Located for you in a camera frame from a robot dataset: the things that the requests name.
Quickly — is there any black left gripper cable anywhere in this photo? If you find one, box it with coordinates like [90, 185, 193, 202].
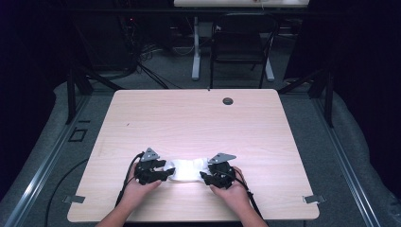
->
[114, 152, 146, 208]

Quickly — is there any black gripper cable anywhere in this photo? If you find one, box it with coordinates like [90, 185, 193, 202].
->
[114, 152, 146, 208]
[214, 169, 265, 221]

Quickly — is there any white ankle sock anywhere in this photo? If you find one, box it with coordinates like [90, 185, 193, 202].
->
[176, 157, 211, 178]
[164, 157, 210, 183]

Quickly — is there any thin black floor cable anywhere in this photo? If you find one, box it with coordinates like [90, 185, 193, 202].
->
[44, 157, 90, 227]

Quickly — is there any dark curtain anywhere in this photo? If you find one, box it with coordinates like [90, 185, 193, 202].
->
[0, 0, 69, 193]
[283, 0, 401, 200]

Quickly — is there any white desk with white legs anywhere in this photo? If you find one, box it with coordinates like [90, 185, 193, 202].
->
[173, 0, 310, 81]

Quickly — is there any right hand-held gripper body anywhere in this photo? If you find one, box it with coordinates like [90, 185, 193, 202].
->
[207, 152, 237, 190]

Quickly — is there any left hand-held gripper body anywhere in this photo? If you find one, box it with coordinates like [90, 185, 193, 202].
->
[134, 147, 168, 186]

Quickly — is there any black metal stand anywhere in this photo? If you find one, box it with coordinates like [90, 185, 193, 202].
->
[277, 64, 335, 129]
[64, 62, 125, 125]

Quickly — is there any aluminium floor rail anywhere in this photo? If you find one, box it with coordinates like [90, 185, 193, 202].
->
[310, 94, 384, 227]
[3, 94, 91, 227]

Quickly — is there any grey metal table bracket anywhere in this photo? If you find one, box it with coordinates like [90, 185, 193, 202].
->
[302, 194, 326, 204]
[61, 195, 86, 204]

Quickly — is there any black folding chair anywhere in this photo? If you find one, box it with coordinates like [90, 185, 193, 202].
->
[209, 12, 281, 90]

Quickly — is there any person's right hand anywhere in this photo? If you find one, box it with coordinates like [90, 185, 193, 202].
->
[209, 166, 253, 216]

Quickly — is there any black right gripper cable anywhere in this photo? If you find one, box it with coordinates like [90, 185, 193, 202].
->
[214, 169, 265, 221]

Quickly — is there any thick black floor cable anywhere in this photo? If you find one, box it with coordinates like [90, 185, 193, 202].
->
[135, 61, 183, 90]

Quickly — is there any person's left hand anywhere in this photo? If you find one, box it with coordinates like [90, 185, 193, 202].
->
[120, 177, 163, 210]

